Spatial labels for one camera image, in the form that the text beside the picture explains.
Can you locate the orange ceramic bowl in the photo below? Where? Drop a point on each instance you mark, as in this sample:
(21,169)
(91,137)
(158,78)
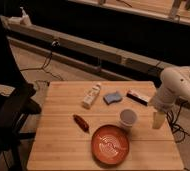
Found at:
(110,145)

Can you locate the cream stick pusher tool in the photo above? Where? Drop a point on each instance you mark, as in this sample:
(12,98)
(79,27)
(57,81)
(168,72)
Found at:
(158,119)

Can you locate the white paper cup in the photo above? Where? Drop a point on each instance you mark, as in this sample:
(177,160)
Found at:
(127,118)

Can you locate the red chili pepper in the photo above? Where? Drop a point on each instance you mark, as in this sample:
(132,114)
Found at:
(81,123)

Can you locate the black chair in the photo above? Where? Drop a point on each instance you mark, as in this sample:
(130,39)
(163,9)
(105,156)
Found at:
(14,110)

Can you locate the white soap dispenser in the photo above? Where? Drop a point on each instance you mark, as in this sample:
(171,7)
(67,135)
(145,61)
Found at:
(25,18)

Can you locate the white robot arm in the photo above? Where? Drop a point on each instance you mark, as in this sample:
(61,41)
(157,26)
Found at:
(175,83)

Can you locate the black and white box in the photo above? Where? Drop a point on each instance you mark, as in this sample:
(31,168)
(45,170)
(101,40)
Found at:
(138,97)

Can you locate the white plastic bottle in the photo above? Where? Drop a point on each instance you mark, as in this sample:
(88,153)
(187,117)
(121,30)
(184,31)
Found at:
(91,96)

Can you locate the blue sponge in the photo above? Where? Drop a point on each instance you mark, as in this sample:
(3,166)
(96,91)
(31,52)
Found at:
(112,98)

